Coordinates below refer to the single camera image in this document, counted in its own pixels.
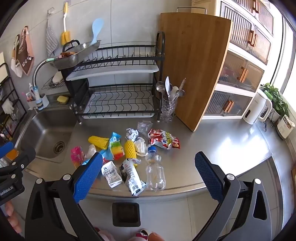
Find long yellow foam net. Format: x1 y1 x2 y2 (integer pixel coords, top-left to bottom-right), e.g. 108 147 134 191
124 140 141 165

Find white drip tray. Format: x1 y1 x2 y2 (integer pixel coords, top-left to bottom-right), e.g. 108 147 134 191
66 65 159 81

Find small white printed packet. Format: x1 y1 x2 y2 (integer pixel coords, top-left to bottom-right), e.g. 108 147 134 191
101 161 123 189

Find wire wall basket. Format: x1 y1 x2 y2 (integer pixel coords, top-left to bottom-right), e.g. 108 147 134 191
42 71 66 90

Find cream hanging bag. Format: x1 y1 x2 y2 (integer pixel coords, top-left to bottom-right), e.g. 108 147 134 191
11 34 23 78

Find metal spoon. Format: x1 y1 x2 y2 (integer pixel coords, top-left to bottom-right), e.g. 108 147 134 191
156 81 165 98

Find clear plastic bottle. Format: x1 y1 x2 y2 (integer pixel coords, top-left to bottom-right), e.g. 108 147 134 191
145 146 166 191

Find glass utensil holder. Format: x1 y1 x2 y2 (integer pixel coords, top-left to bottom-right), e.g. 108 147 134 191
160 97 178 123

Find green potted plant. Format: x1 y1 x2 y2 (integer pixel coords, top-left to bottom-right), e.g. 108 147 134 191
260 83 289 117

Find wooden cutting board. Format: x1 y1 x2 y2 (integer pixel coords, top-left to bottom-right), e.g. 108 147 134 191
159 12 232 132

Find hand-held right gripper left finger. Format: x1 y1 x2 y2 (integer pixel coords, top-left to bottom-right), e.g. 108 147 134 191
24 152 103 241

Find white soap dish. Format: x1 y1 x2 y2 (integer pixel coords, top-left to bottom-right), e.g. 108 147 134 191
52 71 64 83

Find metal colander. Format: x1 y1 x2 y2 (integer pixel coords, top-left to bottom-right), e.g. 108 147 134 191
46 40 102 70

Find red snack bag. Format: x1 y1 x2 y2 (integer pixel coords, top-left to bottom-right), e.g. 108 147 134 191
148 128 181 150

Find black cutlery holder box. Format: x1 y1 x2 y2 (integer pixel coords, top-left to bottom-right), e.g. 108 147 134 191
67 77 90 110

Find white toothbrush holder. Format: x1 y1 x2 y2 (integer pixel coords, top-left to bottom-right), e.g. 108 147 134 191
26 93 50 109

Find clear plastic wrap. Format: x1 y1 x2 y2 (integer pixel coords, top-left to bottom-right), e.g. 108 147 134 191
84 144 97 161

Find long white printed packet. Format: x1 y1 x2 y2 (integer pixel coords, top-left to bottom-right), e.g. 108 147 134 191
119 158 147 197

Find grey hanging cloth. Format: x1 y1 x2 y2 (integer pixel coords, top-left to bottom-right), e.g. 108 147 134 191
46 19 60 57

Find white glove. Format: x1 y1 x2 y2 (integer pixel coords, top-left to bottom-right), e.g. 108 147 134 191
1 99 15 114

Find pink wrapper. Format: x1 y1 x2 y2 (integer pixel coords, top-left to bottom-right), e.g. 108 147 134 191
70 146 85 168

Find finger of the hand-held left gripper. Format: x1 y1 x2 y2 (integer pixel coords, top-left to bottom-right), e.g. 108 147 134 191
0 147 36 183
0 141 14 160

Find yellow sponge brush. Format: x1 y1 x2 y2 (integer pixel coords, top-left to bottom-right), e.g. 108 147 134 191
60 2 72 45

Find orange sponge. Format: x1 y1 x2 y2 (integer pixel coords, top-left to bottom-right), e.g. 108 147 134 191
6 149 19 160

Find light blue wrapper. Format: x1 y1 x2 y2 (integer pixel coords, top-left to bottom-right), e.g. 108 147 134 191
99 149 114 161

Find rainbow striped wrapper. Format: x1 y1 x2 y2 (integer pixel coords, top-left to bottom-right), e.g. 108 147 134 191
109 132 125 160

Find steel sink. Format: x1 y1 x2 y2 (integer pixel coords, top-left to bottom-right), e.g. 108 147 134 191
14 109 77 164

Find beige storage cabinet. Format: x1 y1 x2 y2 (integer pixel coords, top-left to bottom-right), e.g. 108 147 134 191
191 0 281 120

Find black wire dish rack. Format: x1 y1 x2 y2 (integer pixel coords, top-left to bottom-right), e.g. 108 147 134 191
62 31 166 126

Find flat yellow foam net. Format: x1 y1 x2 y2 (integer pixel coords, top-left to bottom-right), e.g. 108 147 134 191
88 136 110 149

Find black storage shelf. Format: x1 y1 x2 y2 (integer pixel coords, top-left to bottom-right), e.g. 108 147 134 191
0 62 26 142

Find person's left hand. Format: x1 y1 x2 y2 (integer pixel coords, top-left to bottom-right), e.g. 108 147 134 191
4 201 23 234

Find black waste bin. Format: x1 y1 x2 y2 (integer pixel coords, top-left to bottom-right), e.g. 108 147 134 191
112 202 141 227

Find small white appliance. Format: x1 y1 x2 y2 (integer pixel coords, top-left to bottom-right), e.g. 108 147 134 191
276 115 296 139

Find white tissue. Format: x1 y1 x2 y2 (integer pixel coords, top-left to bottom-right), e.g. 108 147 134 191
134 137 148 156

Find light blue rice paddle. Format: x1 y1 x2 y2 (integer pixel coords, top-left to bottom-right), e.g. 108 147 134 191
89 19 104 45

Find clear plastic bag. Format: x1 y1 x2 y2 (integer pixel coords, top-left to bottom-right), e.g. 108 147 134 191
137 121 154 139

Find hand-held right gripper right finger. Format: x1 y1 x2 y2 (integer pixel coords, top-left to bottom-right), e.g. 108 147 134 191
194 151 272 241

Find metal faucet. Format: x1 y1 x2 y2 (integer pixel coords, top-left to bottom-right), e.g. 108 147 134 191
32 58 56 110

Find crumpled paper ball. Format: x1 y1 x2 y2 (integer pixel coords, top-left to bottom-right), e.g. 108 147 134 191
125 128 139 141

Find white electric kettle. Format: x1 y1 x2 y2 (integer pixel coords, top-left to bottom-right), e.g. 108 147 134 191
242 92 273 126

